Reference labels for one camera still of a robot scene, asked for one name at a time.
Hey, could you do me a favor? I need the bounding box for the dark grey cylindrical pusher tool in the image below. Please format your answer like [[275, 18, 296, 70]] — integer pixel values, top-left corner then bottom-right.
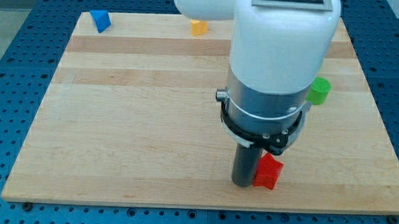
[[231, 144, 263, 188]]

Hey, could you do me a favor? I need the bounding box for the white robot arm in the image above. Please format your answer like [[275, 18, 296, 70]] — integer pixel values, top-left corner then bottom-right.
[[173, 0, 341, 155]]

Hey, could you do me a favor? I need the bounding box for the green cylinder block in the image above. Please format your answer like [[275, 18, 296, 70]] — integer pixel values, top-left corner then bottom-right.
[[307, 77, 332, 105]]

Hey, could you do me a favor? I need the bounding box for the black white fiducial marker tag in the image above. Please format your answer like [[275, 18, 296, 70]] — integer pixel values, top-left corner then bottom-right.
[[251, 0, 333, 11]]

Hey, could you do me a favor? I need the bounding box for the red star block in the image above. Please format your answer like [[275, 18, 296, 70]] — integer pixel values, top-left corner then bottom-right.
[[253, 152, 284, 190]]

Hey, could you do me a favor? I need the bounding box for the yellow block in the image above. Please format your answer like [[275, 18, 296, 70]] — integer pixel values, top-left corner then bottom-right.
[[191, 19, 209, 36]]

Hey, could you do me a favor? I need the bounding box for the blue triangular block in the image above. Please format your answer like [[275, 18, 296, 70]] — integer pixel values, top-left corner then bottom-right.
[[90, 9, 112, 33]]

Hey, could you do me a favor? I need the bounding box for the wooden board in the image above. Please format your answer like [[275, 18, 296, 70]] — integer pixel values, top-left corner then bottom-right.
[[1, 12, 399, 215]]

